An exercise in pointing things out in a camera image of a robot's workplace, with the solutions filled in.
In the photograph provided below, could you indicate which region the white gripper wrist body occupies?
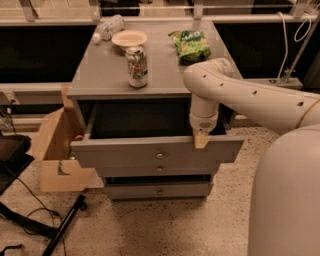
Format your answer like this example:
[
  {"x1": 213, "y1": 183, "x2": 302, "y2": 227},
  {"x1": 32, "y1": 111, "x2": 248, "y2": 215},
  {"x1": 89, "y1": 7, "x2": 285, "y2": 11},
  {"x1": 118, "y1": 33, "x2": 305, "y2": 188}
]
[{"x1": 189, "y1": 94, "x2": 218, "y2": 136}]

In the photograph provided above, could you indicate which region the black floor cable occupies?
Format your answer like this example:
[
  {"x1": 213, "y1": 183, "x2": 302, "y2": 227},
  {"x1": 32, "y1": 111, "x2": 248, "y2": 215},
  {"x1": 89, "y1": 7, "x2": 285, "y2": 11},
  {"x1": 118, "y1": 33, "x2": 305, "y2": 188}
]
[{"x1": 16, "y1": 177, "x2": 68, "y2": 256}]

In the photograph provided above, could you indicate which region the grey bottom drawer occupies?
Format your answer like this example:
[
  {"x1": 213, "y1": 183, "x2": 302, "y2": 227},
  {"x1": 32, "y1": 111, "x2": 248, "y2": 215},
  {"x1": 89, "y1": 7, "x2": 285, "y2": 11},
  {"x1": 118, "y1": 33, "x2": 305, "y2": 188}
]
[{"x1": 105, "y1": 182, "x2": 213, "y2": 200}]

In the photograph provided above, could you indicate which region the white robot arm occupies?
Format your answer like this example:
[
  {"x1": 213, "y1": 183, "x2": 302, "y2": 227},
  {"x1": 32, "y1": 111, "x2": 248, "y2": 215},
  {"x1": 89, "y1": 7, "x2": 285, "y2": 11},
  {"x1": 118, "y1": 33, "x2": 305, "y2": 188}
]
[{"x1": 183, "y1": 58, "x2": 320, "y2": 256}]

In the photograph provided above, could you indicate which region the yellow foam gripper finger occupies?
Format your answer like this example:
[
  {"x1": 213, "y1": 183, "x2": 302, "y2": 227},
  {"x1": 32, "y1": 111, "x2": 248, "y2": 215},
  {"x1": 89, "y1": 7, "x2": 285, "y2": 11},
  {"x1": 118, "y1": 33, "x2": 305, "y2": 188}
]
[{"x1": 194, "y1": 135, "x2": 210, "y2": 149}]

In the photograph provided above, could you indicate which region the grey top drawer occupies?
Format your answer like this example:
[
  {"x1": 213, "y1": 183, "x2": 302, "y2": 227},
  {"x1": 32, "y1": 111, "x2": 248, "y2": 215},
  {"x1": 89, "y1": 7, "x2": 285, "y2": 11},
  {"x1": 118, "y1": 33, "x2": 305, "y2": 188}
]
[{"x1": 72, "y1": 98, "x2": 243, "y2": 171}]

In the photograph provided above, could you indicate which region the crumpled soda can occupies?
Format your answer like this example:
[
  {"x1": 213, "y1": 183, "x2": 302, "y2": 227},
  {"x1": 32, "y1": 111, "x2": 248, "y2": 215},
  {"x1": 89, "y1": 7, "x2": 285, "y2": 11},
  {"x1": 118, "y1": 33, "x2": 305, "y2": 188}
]
[{"x1": 125, "y1": 46, "x2": 148, "y2": 88}]

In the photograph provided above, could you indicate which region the black stand base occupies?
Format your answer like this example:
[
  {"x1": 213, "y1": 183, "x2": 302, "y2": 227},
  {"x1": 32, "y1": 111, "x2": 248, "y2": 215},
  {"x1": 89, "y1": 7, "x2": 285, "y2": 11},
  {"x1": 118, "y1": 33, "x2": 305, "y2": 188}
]
[{"x1": 0, "y1": 195, "x2": 87, "y2": 256}]

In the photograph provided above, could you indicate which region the clear plastic water bottle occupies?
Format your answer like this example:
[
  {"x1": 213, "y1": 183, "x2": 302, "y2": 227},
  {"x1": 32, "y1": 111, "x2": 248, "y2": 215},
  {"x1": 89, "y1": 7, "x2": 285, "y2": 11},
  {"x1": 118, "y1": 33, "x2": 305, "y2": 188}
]
[{"x1": 92, "y1": 14, "x2": 125, "y2": 43}]

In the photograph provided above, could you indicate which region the grey middle drawer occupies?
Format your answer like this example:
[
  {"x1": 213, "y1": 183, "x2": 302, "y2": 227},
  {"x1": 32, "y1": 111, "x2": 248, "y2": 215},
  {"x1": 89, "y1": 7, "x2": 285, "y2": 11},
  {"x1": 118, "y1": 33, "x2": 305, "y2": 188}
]
[{"x1": 96, "y1": 165, "x2": 217, "y2": 177}]

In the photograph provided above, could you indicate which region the white paper bowl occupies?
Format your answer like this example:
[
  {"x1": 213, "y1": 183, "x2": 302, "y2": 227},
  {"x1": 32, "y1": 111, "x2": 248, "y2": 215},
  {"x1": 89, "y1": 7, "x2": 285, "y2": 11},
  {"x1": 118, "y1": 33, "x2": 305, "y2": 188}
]
[{"x1": 111, "y1": 30, "x2": 148, "y2": 50}]

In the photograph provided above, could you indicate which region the green chip bag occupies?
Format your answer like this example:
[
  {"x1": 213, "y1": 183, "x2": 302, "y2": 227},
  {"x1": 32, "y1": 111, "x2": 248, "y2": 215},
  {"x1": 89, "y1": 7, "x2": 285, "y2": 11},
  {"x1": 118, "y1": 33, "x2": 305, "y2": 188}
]
[{"x1": 168, "y1": 30, "x2": 211, "y2": 65}]

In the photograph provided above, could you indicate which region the metal railing post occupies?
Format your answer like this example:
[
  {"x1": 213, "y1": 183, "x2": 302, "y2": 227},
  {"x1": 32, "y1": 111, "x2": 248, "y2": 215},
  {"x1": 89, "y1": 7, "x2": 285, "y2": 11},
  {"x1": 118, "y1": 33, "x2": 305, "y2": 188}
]
[{"x1": 279, "y1": 13, "x2": 320, "y2": 85}]

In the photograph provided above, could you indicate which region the black tray chair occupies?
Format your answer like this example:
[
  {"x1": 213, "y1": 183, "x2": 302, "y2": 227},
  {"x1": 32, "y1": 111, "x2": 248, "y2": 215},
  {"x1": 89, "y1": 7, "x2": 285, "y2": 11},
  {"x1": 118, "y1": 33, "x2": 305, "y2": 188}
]
[{"x1": 0, "y1": 135, "x2": 34, "y2": 195}]

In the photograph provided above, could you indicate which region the white cable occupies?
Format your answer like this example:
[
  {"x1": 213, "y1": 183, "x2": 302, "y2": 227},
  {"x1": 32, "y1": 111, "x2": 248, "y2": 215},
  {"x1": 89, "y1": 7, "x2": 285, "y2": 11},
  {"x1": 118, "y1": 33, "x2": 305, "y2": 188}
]
[{"x1": 275, "y1": 11, "x2": 290, "y2": 81}]

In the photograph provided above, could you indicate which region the cardboard box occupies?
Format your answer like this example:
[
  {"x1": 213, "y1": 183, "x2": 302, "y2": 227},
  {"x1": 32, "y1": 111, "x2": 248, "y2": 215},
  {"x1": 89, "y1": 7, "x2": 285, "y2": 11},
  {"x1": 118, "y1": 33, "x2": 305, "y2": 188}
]
[{"x1": 31, "y1": 84, "x2": 95, "y2": 192}]

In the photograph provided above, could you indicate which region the grey drawer cabinet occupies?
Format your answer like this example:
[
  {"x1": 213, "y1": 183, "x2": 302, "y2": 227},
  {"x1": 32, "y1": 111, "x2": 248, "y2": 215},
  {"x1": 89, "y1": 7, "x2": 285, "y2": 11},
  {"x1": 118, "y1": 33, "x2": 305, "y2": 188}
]
[{"x1": 66, "y1": 19, "x2": 250, "y2": 202}]

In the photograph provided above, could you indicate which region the grey drawer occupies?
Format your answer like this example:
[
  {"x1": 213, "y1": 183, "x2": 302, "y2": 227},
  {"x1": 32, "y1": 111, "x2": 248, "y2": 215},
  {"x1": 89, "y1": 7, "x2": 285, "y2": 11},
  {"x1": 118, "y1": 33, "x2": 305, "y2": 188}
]
[
  {"x1": 72, "y1": 98, "x2": 243, "y2": 171},
  {"x1": 105, "y1": 182, "x2": 213, "y2": 200},
  {"x1": 96, "y1": 165, "x2": 217, "y2": 177}
]

